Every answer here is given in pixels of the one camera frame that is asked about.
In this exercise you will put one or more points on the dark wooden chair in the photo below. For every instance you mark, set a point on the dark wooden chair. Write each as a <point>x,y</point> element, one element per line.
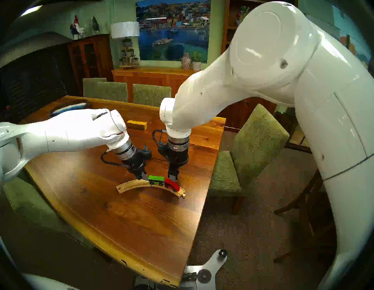
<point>306,210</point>

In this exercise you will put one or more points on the small potted green plant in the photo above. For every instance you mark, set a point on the small potted green plant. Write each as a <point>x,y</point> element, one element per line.
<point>126,41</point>

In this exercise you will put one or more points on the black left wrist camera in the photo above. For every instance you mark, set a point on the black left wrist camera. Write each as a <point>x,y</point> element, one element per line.
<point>146,154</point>

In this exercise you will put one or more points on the round tray with blue inlay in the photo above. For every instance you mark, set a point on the round tray with blue inlay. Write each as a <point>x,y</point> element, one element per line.
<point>68,107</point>

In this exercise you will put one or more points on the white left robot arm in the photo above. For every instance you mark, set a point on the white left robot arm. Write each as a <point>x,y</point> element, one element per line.
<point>64,131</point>

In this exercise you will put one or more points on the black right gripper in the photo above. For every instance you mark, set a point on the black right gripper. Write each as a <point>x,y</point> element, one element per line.
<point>178,158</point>

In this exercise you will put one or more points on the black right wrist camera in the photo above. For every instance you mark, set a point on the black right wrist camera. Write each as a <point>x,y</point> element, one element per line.
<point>162,151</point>

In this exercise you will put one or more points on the light wooden sideboard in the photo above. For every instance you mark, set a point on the light wooden sideboard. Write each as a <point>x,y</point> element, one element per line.
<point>140,77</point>

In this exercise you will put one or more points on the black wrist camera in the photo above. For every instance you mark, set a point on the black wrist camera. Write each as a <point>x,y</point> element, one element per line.
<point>162,151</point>
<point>146,154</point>

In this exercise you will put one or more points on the ceiling light panel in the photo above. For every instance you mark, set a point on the ceiling light panel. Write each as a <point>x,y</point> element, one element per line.
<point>30,10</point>

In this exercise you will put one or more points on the green toy train car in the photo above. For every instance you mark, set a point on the green toy train car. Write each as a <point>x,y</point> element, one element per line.
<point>155,179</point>

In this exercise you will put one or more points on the dark sideboard with glass doors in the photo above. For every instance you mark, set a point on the dark sideboard with glass doors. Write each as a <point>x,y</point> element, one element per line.
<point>295,137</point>

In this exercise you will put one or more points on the dark glass-door cabinet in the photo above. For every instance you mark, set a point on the dark glass-door cabinet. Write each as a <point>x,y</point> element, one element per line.
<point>100,58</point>

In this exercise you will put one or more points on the patterned ceramic vase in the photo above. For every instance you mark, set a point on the patterned ceramic vase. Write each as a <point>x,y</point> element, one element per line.
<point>186,61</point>

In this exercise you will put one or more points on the dark rooster figurine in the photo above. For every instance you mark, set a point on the dark rooster figurine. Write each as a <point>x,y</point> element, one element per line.
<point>95,25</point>

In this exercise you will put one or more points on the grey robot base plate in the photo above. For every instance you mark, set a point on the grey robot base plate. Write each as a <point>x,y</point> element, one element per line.
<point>211,267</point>

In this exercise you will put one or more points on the tall wooden bookshelf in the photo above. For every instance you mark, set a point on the tall wooden bookshelf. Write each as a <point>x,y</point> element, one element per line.
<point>242,112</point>

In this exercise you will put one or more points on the harbour town wall picture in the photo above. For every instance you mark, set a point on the harbour town wall picture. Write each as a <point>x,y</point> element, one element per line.
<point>172,29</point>

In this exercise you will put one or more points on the white rooster figurine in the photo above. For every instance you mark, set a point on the white rooster figurine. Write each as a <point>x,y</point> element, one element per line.
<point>83,28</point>

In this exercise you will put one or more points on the red toy train car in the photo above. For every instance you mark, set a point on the red toy train car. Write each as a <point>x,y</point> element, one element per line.
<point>171,185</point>

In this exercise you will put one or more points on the flat wooden box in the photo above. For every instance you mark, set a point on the flat wooden box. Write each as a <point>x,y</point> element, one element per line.
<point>137,125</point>

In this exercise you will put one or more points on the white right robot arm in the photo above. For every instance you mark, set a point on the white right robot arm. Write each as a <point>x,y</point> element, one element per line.
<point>292,73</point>

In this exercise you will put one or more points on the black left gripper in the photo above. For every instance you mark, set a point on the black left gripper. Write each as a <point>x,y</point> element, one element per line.
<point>138,163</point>

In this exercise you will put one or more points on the green upholstered dining chair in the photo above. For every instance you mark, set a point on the green upholstered dining chair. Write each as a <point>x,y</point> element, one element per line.
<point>26,207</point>
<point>114,92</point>
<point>149,95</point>
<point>92,86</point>
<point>257,140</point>

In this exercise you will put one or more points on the curved wooden train track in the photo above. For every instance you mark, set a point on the curved wooden train track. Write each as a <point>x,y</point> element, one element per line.
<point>181,193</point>
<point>131,184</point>

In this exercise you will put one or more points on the green frog figurine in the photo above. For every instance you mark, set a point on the green frog figurine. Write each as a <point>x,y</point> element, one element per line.
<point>241,13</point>

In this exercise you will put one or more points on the plant in white pot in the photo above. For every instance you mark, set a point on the plant in white pot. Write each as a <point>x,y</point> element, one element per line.
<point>196,65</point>

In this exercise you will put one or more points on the tiered wooden plant stand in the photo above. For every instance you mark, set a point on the tiered wooden plant stand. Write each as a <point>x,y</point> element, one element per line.
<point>128,65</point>

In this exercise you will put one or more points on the abstract landscape painting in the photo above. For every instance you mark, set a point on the abstract landscape painting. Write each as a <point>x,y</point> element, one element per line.
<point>360,54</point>
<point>343,38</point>

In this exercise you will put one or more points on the dark slatted window blinds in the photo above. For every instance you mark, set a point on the dark slatted window blinds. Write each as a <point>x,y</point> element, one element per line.
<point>35,76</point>

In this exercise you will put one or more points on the white lamp shade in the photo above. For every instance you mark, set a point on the white lamp shade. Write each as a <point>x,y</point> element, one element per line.
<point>125,29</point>

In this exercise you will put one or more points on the blue and red rooster figurine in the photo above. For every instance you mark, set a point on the blue and red rooster figurine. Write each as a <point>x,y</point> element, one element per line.
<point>74,29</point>

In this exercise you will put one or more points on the black knob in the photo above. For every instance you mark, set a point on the black knob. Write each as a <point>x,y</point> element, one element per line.
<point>223,253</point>

